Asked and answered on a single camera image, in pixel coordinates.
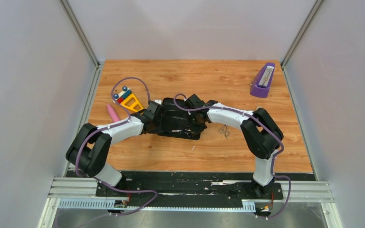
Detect black zip tool case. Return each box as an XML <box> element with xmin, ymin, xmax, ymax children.
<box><xmin>157</xmin><ymin>97</ymin><xmax>201</xmax><ymax>140</ymax></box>

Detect silver hair scissors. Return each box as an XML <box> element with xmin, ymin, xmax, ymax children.
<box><xmin>218</xmin><ymin>124</ymin><xmax>230</xmax><ymax>140</ymax></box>

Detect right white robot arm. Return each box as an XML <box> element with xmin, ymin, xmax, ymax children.
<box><xmin>181</xmin><ymin>95</ymin><xmax>284</xmax><ymax>199</ymax></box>

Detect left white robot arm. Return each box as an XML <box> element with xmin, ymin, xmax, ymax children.
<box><xmin>66</xmin><ymin>101</ymin><xmax>164</xmax><ymax>196</ymax></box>

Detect colourful toy block truck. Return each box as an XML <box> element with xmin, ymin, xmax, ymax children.
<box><xmin>113</xmin><ymin>86</ymin><xmax>144</xmax><ymax>113</ymax></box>

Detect pink cylinder tube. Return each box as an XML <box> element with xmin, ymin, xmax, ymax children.
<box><xmin>106</xmin><ymin>104</ymin><xmax>120</xmax><ymax>122</ymax></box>

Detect purple metronome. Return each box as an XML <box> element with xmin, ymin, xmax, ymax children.
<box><xmin>250</xmin><ymin>62</ymin><xmax>275</xmax><ymax>98</ymax></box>

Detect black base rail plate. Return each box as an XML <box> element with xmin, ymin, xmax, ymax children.
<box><xmin>65</xmin><ymin>170</ymin><xmax>317</xmax><ymax>209</ymax></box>

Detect left aluminium frame post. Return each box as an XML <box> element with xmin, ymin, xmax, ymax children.
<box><xmin>59</xmin><ymin>0</ymin><xmax>101</xmax><ymax>68</ymax></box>

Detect aluminium frame post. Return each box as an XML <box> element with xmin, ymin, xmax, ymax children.
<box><xmin>281</xmin><ymin>0</ymin><xmax>326</xmax><ymax>69</ymax></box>
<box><xmin>59</xmin><ymin>0</ymin><xmax>101</xmax><ymax>68</ymax></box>

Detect right aluminium frame post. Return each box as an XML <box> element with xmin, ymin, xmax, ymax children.
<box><xmin>281</xmin><ymin>0</ymin><xmax>326</xmax><ymax>69</ymax></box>

